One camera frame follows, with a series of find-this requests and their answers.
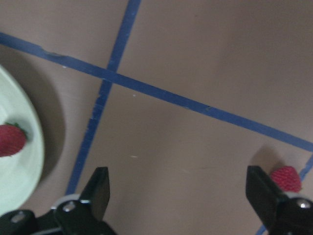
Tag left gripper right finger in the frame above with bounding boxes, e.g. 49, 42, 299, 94
246, 165, 290, 230

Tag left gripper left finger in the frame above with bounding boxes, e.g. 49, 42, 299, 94
79, 167, 110, 220

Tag red strawberry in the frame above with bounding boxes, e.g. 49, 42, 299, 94
270, 166, 302, 193
0, 122, 28, 158

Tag pale green plate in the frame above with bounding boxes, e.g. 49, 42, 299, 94
0, 67, 45, 214

